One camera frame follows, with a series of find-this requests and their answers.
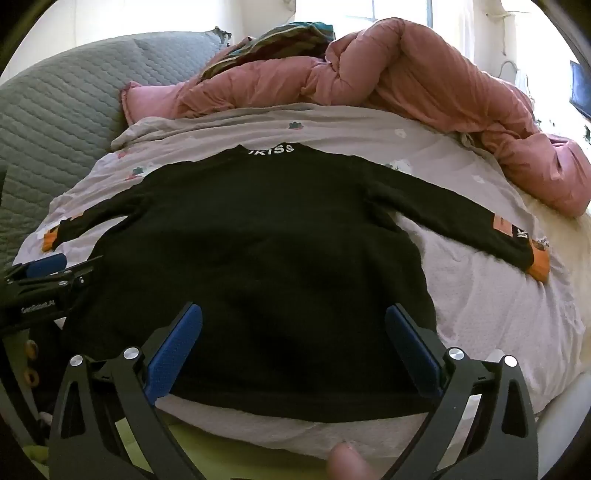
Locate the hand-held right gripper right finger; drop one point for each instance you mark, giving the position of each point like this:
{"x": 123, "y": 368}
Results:
{"x": 413, "y": 350}

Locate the dark monitor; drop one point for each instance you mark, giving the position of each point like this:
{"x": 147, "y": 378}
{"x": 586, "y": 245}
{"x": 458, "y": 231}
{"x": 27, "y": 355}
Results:
{"x": 581, "y": 87}

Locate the person's right hand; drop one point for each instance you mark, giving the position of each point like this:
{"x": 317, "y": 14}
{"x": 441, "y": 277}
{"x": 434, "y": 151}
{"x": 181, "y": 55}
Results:
{"x": 351, "y": 464}

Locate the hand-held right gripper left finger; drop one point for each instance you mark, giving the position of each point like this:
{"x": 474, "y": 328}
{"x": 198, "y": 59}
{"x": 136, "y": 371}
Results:
{"x": 173, "y": 350}

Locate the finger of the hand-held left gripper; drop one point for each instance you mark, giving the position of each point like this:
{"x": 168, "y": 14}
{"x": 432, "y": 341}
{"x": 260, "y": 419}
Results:
{"x": 60, "y": 280}
{"x": 44, "y": 266}

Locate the pink duvet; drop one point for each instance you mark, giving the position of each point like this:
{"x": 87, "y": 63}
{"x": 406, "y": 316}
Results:
{"x": 369, "y": 69}

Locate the striped cloth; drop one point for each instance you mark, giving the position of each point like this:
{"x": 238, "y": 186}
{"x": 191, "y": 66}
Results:
{"x": 277, "y": 41}

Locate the black sweater with orange cuffs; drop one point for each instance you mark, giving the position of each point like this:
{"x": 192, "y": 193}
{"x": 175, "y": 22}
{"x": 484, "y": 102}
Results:
{"x": 258, "y": 277}

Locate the grey quilted headboard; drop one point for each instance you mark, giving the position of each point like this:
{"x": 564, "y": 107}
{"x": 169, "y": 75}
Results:
{"x": 55, "y": 120}

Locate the pale printed bed sheet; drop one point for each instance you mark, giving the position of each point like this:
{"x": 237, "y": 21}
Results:
{"x": 485, "y": 300}

